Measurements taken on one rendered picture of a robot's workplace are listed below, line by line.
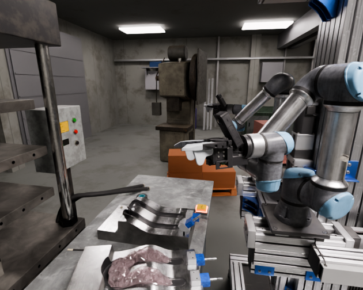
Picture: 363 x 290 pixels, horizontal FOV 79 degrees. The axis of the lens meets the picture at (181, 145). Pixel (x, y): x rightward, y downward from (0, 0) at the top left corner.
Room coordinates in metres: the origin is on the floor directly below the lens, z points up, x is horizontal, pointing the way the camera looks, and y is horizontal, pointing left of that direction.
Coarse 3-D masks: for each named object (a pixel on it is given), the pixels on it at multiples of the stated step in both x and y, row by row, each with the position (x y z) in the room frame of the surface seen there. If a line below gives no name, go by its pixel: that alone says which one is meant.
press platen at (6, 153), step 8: (0, 144) 1.20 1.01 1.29; (8, 144) 1.20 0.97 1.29; (16, 144) 1.20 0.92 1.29; (24, 144) 1.20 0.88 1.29; (0, 152) 1.05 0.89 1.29; (8, 152) 1.05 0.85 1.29; (16, 152) 1.05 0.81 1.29; (24, 152) 1.05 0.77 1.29; (32, 152) 1.08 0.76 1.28; (40, 152) 1.13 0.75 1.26; (0, 160) 0.93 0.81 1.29; (8, 160) 0.95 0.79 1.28; (16, 160) 0.99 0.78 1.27; (24, 160) 1.03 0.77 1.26; (0, 168) 0.91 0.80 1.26; (8, 168) 0.95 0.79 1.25
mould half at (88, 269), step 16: (96, 256) 0.78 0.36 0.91; (112, 256) 0.82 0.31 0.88; (176, 256) 0.84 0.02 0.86; (80, 272) 0.70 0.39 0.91; (96, 272) 0.70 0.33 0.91; (176, 272) 0.75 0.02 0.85; (80, 288) 0.63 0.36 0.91; (96, 288) 0.63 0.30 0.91; (112, 288) 0.66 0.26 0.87; (128, 288) 0.65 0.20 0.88; (144, 288) 0.64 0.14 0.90; (160, 288) 0.66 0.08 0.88; (176, 288) 0.68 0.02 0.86; (192, 288) 0.68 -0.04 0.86
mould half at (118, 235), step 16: (144, 208) 1.14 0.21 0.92; (160, 208) 1.20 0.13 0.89; (176, 208) 1.20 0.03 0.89; (112, 224) 1.07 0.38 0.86; (128, 224) 0.99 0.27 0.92; (144, 224) 1.02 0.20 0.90; (112, 240) 1.01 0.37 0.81; (128, 240) 0.99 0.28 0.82; (144, 240) 0.98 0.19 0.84; (160, 240) 0.96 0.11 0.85; (176, 240) 0.94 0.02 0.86
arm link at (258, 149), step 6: (252, 138) 0.63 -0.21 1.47; (258, 138) 0.63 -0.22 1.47; (252, 144) 0.62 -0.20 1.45; (258, 144) 0.62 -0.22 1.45; (264, 144) 0.62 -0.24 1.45; (252, 150) 0.61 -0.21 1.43; (258, 150) 0.61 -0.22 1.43; (264, 150) 0.62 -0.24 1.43; (252, 156) 0.62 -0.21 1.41; (258, 156) 0.63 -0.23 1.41
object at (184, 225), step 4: (200, 216) 0.98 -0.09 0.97; (180, 220) 1.03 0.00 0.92; (184, 220) 1.01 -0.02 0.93; (188, 220) 0.99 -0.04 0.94; (192, 220) 0.99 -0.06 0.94; (180, 224) 0.98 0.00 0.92; (184, 224) 0.98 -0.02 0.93; (188, 224) 0.98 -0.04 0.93; (192, 224) 0.97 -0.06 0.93; (180, 228) 0.98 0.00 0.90; (184, 228) 0.98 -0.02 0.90; (188, 228) 0.98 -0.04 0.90
